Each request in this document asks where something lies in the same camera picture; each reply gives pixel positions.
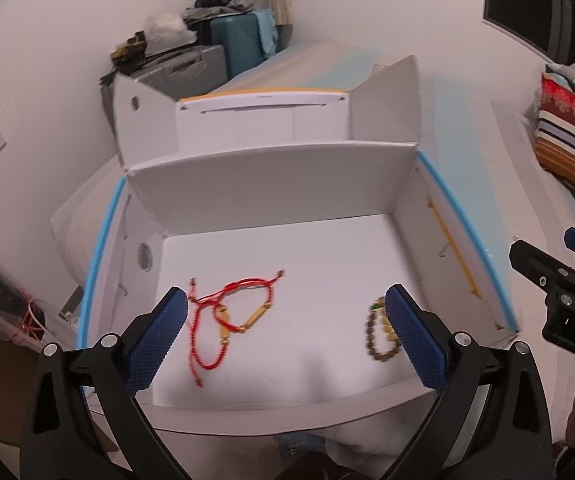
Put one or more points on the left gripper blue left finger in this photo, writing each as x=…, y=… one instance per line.
x=150, y=336

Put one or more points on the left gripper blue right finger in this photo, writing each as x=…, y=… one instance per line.
x=423, y=336

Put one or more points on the striped bed sheet mattress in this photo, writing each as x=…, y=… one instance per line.
x=485, y=148

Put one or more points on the striped colourful pillow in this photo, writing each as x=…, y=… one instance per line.
x=555, y=133

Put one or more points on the white cardboard box blue trim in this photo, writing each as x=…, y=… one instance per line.
x=331, y=186

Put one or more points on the grey suitcase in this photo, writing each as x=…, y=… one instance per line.
x=179, y=73

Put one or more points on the teal suitcase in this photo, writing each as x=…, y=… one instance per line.
x=238, y=35

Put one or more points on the light blue cloth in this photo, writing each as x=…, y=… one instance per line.
x=268, y=31

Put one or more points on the red string bracelet gold charm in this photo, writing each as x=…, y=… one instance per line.
x=234, y=308

